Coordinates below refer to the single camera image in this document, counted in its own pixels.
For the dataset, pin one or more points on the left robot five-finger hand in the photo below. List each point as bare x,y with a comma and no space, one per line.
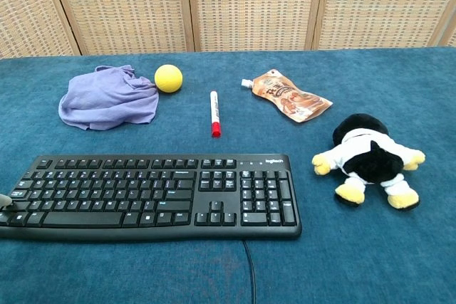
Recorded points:
4,200

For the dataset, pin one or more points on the black Logitech keyboard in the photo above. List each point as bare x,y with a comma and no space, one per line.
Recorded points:
142,193

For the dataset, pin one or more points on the crumpled purple cloth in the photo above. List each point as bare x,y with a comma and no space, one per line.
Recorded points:
107,101

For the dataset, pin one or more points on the woven bamboo screen panel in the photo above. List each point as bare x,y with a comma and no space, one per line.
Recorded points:
28,12
453,38
253,8
384,5
124,8

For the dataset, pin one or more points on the yellow ball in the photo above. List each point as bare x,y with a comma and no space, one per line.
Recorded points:
168,78

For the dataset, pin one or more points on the white marker with red cap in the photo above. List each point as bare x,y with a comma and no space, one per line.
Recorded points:
214,111

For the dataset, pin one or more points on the orange spouted drink pouch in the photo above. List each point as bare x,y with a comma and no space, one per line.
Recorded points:
288,99

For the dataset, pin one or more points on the blue felt table cover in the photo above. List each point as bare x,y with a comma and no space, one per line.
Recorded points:
356,254

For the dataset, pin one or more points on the black and white plush toy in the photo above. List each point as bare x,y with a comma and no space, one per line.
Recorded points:
370,161

